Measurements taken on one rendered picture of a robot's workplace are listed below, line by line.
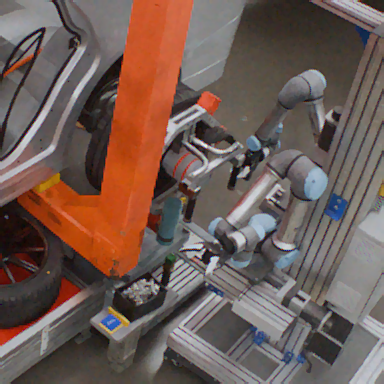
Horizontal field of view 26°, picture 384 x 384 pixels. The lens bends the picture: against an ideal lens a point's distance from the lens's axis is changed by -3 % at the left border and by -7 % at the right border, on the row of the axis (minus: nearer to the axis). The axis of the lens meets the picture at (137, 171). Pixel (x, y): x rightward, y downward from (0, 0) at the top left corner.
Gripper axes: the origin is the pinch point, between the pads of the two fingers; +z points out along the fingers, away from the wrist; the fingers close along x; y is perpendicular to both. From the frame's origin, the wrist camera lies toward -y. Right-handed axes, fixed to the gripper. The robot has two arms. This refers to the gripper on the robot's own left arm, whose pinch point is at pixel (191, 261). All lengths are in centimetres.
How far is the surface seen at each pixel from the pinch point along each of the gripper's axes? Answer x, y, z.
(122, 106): 59, -30, -12
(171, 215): 67, 46, -51
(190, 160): 72, 22, -64
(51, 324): 64, 79, 19
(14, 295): 76, 64, 31
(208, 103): 79, 0, -79
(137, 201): 54, 16, -19
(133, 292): 47, 61, -14
